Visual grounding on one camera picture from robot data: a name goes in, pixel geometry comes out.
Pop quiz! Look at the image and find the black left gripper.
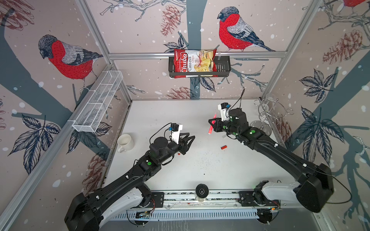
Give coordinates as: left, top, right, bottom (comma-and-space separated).
157, 132, 195, 165

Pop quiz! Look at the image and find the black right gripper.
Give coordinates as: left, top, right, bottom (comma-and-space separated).
207, 117, 240, 138

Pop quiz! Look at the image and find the pink highlighter pen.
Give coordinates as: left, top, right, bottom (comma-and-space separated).
208, 113, 217, 135

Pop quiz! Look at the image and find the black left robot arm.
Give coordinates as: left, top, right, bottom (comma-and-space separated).
64, 133, 195, 231

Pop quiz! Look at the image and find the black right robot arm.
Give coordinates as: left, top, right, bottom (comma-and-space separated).
208, 108, 334, 213

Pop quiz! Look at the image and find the chrome spiral glass holder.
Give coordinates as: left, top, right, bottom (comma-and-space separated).
250, 93, 294, 136

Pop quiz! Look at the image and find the white ceramic mug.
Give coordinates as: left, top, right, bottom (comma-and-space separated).
117, 134, 135, 153

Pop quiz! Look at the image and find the red cassava chips bag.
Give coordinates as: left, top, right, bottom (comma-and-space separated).
173, 49, 217, 79

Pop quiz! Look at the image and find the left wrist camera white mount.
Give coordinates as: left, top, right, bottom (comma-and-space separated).
169, 123, 183, 144

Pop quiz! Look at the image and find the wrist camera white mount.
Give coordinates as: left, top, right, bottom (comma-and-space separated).
169, 123, 183, 144
218, 103, 231, 121

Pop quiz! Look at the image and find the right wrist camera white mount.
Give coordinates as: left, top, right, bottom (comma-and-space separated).
218, 103, 231, 121

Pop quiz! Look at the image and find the black round knob on rail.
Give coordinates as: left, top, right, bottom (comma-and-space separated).
195, 183, 209, 203

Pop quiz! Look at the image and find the black wire wall basket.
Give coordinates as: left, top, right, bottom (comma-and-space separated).
169, 56, 231, 79

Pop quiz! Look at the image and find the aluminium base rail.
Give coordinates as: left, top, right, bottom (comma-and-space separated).
148, 189, 304, 210

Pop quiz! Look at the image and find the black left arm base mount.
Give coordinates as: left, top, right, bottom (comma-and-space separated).
136, 192, 164, 209

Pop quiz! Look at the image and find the aluminium frame crossbar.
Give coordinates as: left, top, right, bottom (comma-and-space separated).
108, 51, 288, 61

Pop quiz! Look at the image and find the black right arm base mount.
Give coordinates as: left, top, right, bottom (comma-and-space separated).
238, 190, 280, 207

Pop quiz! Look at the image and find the white wire mesh shelf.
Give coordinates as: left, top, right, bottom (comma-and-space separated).
72, 70, 123, 132

